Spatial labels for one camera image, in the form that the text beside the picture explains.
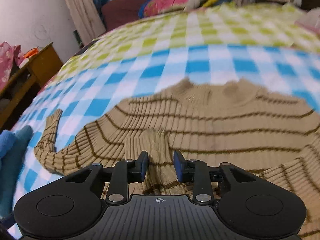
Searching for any blue folded garment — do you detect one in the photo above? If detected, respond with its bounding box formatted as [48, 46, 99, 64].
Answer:
[0, 130, 17, 159]

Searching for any wooden bedside cabinet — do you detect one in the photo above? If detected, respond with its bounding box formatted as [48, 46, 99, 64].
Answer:
[1, 43, 63, 130]

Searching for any blue checkered bed sheet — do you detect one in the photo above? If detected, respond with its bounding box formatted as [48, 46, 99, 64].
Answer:
[10, 44, 320, 238]

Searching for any green checkered bed sheet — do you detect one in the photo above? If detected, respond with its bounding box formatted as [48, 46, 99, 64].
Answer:
[52, 2, 319, 83]

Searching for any pink floral cloth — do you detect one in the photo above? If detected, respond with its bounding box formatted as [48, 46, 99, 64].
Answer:
[0, 42, 23, 89]

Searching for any maroon sofa bed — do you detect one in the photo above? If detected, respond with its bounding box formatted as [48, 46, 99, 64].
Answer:
[101, 0, 146, 31]

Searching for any pink pillow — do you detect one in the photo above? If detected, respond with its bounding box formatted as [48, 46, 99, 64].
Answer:
[295, 8, 320, 35]

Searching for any beige curtain left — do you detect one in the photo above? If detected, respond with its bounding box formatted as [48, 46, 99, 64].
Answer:
[65, 0, 106, 46]

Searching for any teal folded garment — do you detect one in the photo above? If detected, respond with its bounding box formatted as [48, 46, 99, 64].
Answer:
[1, 126, 33, 218]

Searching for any tan striped knit sweater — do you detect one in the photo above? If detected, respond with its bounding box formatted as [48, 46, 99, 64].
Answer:
[34, 79, 319, 239]

